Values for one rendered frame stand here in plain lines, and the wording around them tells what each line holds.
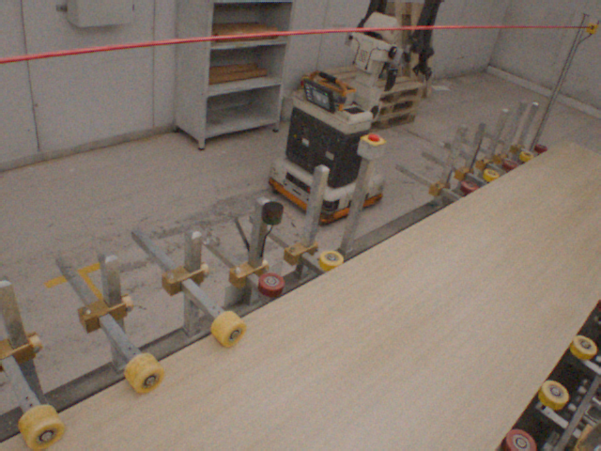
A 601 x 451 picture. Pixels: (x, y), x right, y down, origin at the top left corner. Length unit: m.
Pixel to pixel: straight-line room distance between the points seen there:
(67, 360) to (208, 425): 1.43
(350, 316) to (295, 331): 0.19
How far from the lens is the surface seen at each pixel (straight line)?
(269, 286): 1.48
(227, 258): 1.64
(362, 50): 3.41
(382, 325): 1.46
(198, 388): 1.22
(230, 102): 4.82
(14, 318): 1.21
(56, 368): 2.48
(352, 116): 3.13
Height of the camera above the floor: 1.89
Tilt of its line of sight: 34 degrees down
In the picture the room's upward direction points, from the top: 11 degrees clockwise
